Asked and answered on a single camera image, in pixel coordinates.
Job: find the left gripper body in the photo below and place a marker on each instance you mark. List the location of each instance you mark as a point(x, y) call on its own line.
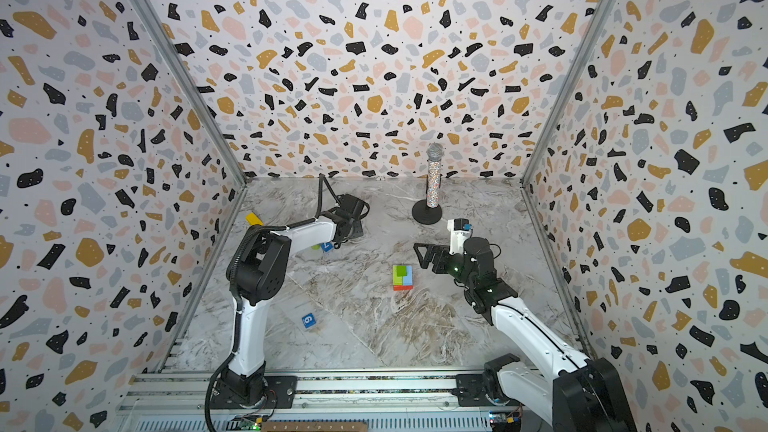
point(355, 230)

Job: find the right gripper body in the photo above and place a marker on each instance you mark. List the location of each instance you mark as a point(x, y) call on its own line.
point(445, 258)

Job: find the light blue block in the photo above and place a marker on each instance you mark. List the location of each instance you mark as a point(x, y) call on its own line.
point(408, 278)

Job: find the lime green block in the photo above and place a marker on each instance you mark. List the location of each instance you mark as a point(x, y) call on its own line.
point(396, 280)

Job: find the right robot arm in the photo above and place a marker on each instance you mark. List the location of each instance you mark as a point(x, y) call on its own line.
point(566, 389)

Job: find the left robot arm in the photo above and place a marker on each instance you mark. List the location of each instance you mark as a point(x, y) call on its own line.
point(256, 274)

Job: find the yellow flat rectangular block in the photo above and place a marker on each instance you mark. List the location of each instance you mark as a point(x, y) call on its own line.
point(253, 219)

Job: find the black round microphone stand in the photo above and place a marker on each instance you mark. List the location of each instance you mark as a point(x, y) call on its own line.
point(426, 215)

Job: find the glitter microphone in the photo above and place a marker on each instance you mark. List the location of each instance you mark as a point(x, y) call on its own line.
point(435, 154)

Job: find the blue number six cube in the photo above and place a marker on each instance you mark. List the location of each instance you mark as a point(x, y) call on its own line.
point(308, 320)

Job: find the wooden strip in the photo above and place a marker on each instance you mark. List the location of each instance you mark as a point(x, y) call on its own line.
point(314, 426)

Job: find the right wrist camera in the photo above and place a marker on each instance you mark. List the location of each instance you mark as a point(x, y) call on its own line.
point(460, 231)

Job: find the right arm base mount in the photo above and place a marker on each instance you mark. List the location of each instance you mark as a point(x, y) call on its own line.
point(496, 389)

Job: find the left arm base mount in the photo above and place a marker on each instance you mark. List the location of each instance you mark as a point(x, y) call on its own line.
point(260, 392)

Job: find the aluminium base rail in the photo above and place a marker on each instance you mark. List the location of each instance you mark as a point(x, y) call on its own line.
point(385, 399)

